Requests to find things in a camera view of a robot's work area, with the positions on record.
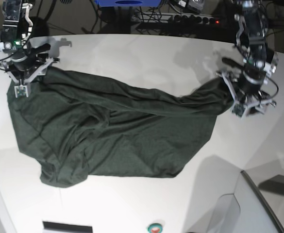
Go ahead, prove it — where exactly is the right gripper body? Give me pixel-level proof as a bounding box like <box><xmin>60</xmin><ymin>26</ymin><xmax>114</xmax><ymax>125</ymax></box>
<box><xmin>0</xmin><ymin>24</ymin><xmax>49</xmax><ymax>61</ymax></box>

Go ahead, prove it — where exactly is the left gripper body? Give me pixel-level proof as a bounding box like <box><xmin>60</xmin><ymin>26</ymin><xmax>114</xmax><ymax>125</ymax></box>
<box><xmin>235</xmin><ymin>33</ymin><xmax>275</xmax><ymax>97</ymax></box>

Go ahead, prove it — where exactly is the dark green t-shirt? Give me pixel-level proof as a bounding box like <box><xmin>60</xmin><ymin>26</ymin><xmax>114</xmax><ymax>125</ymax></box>
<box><xmin>7</xmin><ymin>68</ymin><xmax>233</xmax><ymax>188</ymax></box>

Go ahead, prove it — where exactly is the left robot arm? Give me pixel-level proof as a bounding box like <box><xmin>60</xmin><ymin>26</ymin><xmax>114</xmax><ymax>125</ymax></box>
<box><xmin>222</xmin><ymin>0</ymin><xmax>279</xmax><ymax>103</ymax></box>

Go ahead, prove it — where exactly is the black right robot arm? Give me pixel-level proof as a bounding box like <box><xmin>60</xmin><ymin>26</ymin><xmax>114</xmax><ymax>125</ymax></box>
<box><xmin>0</xmin><ymin>0</ymin><xmax>51</xmax><ymax>80</ymax></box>

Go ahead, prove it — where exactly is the black power strip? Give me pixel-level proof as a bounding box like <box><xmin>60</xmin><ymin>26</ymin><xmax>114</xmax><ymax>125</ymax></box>
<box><xmin>171</xmin><ymin>14</ymin><xmax>221</xmax><ymax>26</ymax></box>

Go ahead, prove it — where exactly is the blue box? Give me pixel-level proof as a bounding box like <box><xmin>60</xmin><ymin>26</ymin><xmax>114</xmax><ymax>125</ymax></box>
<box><xmin>95</xmin><ymin>0</ymin><xmax>161</xmax><ymax>7</ymax></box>

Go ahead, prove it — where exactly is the red green emergency button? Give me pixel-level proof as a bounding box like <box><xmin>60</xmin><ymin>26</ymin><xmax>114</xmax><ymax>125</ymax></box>
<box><xmin>147</xmin><ymin>223</ymin><xmax>163</xmax><ymax>233</ymax></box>

